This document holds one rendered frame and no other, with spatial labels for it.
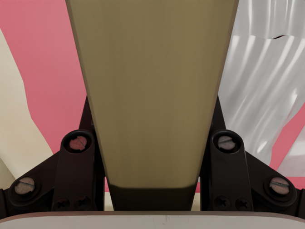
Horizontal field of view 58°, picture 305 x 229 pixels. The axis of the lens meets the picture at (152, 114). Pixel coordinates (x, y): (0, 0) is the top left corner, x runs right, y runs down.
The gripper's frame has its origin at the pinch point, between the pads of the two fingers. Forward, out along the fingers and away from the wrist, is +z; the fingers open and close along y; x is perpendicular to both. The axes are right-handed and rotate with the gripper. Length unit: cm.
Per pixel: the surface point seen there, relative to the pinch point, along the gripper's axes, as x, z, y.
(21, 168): -14.7, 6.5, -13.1
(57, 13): 1.5, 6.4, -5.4
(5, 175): -14.8, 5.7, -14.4
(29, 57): -1.5, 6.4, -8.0
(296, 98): -4.8, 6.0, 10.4
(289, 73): -2.2, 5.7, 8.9
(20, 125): -8.1, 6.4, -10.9
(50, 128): -8.6, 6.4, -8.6
